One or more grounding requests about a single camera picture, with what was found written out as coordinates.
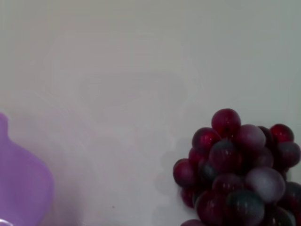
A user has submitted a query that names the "dark red grape bunch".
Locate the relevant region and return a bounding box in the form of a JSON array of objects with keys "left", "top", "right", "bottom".
[{"left": 173, "top": 108, "right": 301, "bottom": 226}]

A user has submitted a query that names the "purple wavy plastic bowl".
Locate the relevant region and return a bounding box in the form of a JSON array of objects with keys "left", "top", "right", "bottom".
[{"left": 0, "top": 112, "right": 55, "bottom": 226}]

